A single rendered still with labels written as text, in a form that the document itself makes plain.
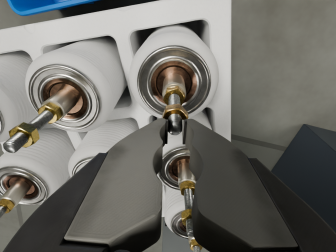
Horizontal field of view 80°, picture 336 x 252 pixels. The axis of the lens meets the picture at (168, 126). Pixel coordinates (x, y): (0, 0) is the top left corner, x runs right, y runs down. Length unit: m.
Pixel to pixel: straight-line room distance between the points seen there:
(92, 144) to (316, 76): 0.49
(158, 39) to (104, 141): 0.15
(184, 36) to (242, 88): 0.32
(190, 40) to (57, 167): 0.26
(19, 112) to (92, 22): 0.14
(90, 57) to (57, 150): 0.17
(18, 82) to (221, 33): 0.26
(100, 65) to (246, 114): 0.39
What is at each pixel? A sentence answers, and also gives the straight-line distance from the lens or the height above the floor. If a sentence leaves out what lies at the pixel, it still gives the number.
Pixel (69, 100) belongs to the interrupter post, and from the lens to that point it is 0.23.
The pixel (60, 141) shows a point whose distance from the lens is 0.37.
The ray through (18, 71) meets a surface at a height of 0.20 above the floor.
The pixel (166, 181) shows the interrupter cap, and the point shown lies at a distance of 0.29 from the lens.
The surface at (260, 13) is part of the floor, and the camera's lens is 0.49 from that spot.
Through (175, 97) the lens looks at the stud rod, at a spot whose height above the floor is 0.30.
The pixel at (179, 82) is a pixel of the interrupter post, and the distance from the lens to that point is 0.19.
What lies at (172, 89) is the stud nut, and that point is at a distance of 0.17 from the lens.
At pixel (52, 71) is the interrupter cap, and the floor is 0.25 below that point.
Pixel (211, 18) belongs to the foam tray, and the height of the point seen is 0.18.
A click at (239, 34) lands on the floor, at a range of 0.48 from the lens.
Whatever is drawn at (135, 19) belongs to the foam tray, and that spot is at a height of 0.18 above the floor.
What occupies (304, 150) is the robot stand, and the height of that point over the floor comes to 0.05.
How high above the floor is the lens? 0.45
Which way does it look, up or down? 60 degrees down
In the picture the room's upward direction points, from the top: 178 degrees counter-clockwise
